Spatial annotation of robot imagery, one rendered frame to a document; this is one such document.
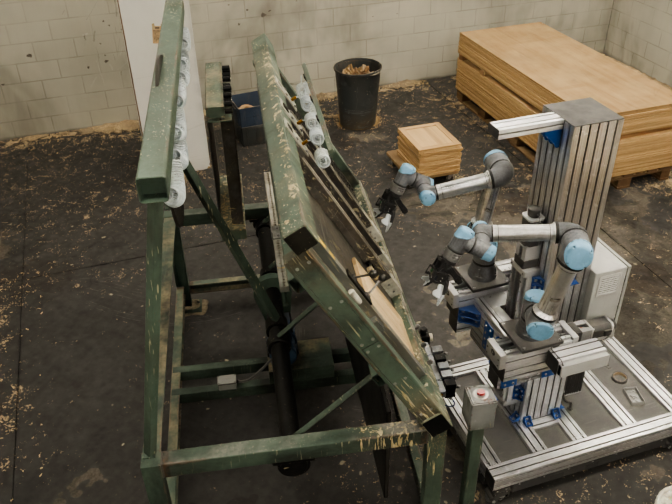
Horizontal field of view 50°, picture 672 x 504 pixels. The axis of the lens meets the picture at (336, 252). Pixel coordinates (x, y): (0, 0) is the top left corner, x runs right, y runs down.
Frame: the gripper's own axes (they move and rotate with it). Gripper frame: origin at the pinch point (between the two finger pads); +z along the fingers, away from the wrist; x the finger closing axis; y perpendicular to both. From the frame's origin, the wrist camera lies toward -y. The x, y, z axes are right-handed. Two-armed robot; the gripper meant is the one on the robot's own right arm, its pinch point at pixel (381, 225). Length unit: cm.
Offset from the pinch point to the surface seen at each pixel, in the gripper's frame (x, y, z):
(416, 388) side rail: 92, 5, 30
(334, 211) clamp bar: 2.9, 30.5, -1.7
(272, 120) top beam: -11, 74, -31
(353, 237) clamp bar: 4.5, 14.6, 8.6
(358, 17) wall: -488, -164, -35
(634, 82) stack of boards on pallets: -231, -328, -111
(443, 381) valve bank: 61, -37, 47
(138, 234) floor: -249, 48, 173
